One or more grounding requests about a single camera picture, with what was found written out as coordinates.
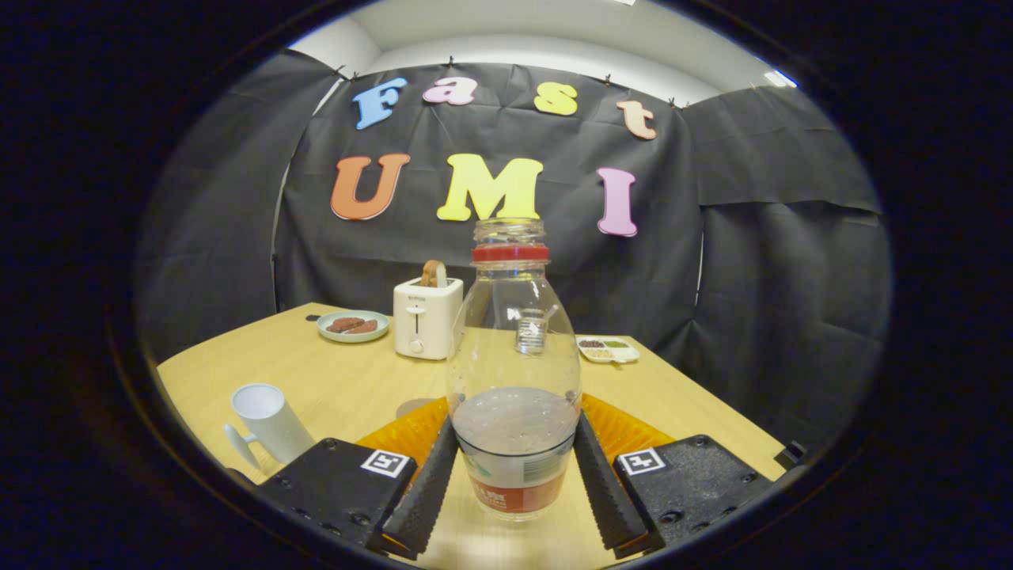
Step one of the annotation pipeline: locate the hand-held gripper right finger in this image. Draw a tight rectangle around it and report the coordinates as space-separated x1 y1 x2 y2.
574 392 780 555

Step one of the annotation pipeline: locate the metal wire basket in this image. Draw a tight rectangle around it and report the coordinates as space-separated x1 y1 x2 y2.
514 309 548 355

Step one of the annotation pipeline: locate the white divided seasoning dish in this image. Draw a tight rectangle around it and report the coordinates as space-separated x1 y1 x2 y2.
576 335 640 365

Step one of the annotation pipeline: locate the white toaster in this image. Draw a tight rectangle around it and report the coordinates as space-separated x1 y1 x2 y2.
393 275 465 361

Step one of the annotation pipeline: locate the clear plastic juice bottle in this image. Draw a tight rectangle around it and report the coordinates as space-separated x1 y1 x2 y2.
445 218 582 522

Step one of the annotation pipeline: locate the wooden table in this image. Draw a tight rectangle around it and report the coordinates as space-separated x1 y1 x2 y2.
156 301 788 570

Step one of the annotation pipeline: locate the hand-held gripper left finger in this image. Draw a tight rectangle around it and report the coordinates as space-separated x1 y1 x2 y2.
253 396 461 559

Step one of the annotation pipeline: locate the light green plate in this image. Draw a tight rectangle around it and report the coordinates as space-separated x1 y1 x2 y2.
317 310 391 344

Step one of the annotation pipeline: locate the white cup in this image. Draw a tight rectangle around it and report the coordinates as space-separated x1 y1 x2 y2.
223 383 316 469

